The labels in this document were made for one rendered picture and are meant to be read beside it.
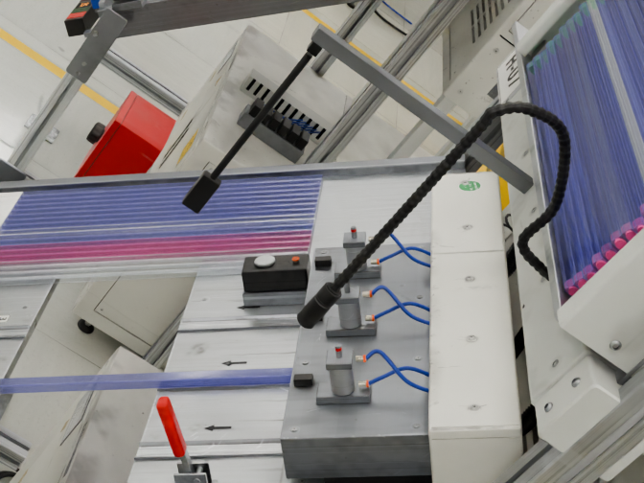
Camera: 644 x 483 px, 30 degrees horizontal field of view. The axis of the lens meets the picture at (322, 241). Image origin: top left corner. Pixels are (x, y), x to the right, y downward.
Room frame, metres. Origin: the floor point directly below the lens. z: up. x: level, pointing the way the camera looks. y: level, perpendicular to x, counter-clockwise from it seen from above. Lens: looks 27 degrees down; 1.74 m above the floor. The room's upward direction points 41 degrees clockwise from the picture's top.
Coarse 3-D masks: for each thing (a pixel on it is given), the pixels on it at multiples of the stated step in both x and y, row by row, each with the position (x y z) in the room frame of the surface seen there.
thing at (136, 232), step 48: (48, 192) 1.42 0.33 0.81; (96, 192) 1.42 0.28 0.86; (144, 192) 1.43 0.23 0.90; (240, 192) 1.44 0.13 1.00; (288, 192) 1.44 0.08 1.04; (0, 240) 1.28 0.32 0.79; (48, 240) 1.29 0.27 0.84; (96, 240) 1.30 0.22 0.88; (144, 240) 1.30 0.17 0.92; (192, 240) 1.31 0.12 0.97; (240, 240) 1.32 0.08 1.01; (288, 240) 1.32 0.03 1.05
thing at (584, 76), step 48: (624, 0) 1.30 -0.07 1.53; (576, 48) 1.31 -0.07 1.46; (624, 48) 1.20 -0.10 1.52; (576, 96) 1.20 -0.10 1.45; (624, 96) 1.12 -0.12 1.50; (576, 144) 1.12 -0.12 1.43; (624, 144) 1.04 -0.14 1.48; (576, 192) 1.04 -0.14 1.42; (624, 192) 0.97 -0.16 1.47; (576, 240) 0.97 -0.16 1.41; (624, 240) 0.92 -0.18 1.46; (576, 288) 0.92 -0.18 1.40
